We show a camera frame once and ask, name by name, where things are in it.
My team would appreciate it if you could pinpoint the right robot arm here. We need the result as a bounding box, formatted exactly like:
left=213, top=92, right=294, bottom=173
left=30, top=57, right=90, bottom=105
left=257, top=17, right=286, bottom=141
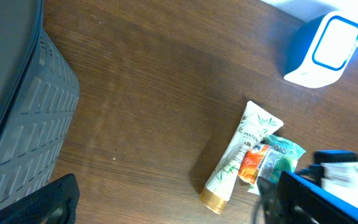
left=295, top=149, right=358, bottom=187

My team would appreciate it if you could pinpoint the white barcode scanner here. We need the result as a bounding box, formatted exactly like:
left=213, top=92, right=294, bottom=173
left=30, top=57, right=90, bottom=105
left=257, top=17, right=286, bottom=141
left=283, top=11, right=358, bottom=88

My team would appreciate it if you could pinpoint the white cream tube gold cap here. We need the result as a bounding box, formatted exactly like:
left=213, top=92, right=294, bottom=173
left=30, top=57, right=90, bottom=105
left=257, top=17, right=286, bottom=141
left=200, top=101, right=283, bottom=215

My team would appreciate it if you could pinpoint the small teal tissue pack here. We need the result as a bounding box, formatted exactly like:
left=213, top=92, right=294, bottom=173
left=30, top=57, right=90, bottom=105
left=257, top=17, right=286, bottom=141
left=257, top=149, right=298, bottom=184

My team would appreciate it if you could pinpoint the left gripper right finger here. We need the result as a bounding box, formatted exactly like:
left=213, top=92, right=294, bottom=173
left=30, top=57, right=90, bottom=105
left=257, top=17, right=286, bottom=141
left=256, top=172, right=358, bottom=224

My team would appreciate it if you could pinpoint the small orange packet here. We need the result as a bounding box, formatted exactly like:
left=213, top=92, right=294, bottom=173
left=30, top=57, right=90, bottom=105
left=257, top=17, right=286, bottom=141
left=238, top=144, right=271, bottom=184

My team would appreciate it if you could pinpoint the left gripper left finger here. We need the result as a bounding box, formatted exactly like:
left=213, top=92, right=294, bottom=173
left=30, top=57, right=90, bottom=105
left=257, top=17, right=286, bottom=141
left=0, top=174, right=80, bottom=224

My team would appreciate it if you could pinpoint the grey plastic mesh basket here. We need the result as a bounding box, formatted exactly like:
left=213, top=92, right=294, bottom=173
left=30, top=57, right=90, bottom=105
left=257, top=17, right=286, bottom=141
left=0, top=0, right=80, bottom=210

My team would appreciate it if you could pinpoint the teal wet wipes pack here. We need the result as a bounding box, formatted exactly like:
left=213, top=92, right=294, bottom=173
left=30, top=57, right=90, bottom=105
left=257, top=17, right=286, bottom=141
left=248, top=134, right=305, bottom=195

